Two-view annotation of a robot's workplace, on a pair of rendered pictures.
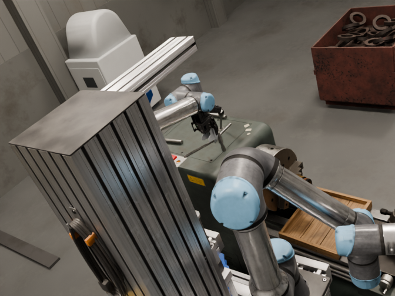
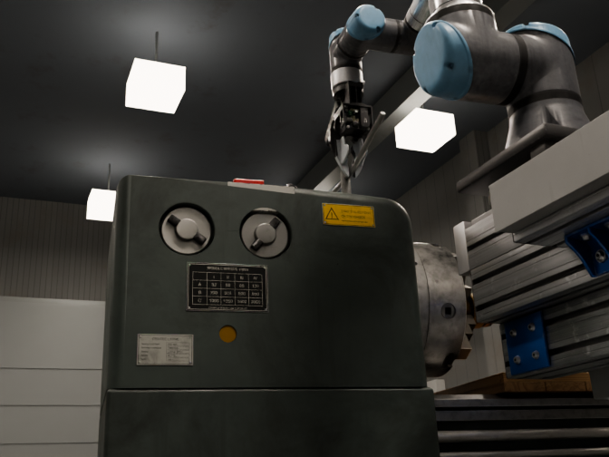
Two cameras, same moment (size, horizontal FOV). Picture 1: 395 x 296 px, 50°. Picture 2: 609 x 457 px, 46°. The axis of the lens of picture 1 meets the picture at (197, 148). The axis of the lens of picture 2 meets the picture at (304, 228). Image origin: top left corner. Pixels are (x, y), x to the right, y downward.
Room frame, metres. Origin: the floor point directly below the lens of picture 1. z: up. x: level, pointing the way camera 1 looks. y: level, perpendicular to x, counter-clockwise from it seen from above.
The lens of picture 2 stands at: (1.31, 1.36, 0.69)
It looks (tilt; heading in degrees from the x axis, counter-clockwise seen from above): 20 degrees up; 291
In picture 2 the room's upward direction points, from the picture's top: 3 degrees counter-clockwise
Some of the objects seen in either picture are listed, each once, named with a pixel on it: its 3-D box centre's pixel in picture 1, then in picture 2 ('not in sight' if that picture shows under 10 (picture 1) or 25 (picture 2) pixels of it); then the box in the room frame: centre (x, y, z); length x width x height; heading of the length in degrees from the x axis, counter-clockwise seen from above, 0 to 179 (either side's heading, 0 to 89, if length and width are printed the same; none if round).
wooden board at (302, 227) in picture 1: (325, 219); (519, 393); (1.47, -0.45, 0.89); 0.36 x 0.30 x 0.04; 128
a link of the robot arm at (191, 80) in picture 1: (191, 87); (345, 53); (1.72, -0.07, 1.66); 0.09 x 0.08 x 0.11; 129
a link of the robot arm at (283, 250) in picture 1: (277, 262); not in sight; (0.94, -0.11, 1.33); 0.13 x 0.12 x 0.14; 155
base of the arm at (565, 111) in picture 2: not in sight; (548, 135); (1.31, 0.23, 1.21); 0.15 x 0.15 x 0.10
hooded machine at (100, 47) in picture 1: (108, 68); not in sight; (5.34, 0.70, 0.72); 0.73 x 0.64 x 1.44; 134
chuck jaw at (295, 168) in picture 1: (295, 169); not in sight; (1.66, -0.42, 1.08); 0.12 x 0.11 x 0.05; 128
